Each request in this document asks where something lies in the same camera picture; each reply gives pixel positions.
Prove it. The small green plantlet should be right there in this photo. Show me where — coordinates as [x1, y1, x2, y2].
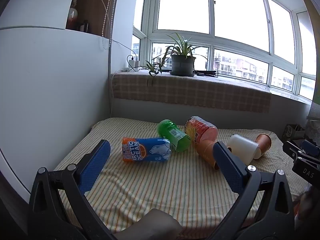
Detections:
[129, 60, 163, 78]

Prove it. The striped bed sheet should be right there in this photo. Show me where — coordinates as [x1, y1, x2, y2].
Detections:
[53, 117, 312, 233]

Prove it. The green plastic bottle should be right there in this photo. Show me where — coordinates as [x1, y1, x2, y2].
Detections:
[156, 119, 192, 153]

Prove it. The brown paper cup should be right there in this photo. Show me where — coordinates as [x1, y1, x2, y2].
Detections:
[254, 133, 272, 159]
[196, 139, 232, 171]

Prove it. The potted green plant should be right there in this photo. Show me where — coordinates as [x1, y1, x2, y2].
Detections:
[152, 32, 209, 77]

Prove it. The blue and orange drink can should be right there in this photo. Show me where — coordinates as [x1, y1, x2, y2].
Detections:
[122, 137, 172, 164]

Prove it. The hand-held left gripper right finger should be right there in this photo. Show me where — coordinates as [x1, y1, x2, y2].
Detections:
[207, 141, 297, 240]

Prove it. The white cabinet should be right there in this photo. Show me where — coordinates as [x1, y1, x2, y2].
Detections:
[0, 0, 133, 202]

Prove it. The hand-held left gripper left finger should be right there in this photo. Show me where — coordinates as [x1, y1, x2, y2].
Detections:
[27, 139, 118, 240]

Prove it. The wooden wall shelf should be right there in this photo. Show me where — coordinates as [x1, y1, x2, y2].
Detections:
[65, 0, 118, 40]

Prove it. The beaded blind cord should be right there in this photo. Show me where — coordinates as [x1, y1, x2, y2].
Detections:
[101, 0, 118, 51]

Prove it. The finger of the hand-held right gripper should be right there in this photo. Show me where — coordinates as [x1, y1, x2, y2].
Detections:
[283, 141, 320, 167]
[301, 139, 320, 158]

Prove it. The white window frame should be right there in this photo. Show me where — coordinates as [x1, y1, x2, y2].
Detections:
[131, 0, 318, 105]

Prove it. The white cable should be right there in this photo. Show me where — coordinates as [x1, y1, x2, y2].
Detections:
[109, 68, 128, 99]

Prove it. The plaid windowsill cloth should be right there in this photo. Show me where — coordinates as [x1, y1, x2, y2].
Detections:
[111, 70, 272, 114]

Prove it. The white charger plug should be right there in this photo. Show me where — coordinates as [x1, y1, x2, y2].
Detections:
[127, 55, 141, 68]

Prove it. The cardboard box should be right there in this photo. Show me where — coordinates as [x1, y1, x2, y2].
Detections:
[282, 123, 306, 142]

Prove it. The patterned curtain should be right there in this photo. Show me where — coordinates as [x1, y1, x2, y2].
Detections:
[306, 99, 320, 141]

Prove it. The white cup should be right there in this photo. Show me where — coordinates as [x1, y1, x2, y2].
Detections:
[226, 134, 262, 166]

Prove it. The grey cloth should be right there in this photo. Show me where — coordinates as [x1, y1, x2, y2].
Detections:
[113, 208, 183, 240]

